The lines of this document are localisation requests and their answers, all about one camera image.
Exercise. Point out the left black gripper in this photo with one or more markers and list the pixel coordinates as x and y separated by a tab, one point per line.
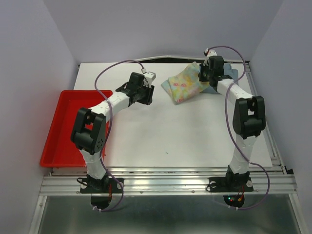
148	99

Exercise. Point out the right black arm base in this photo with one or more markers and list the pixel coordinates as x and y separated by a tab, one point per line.
234	186

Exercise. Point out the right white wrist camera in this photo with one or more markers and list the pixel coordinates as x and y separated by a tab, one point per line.
208	53

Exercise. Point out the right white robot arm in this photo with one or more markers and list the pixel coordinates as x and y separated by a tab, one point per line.
245	115

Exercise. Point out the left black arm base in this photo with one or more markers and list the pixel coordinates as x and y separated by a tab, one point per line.
101	191

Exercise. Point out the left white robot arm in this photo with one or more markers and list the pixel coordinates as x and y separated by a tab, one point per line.
90	127

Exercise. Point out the aluminium frame rail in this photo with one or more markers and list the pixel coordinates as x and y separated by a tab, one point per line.
167	181

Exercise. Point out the floral pastel skirt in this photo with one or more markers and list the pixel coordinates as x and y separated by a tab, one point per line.
184	85

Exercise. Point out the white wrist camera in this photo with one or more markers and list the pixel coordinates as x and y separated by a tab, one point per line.
208	53
150	76

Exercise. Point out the red plastic tray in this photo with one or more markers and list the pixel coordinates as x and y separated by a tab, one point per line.
59	151

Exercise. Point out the blue denim skirt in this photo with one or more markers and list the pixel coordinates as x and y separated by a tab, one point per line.
228	70

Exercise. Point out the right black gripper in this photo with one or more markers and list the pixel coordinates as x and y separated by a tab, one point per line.
201	78

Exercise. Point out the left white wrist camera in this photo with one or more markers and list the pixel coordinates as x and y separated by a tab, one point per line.
150	76

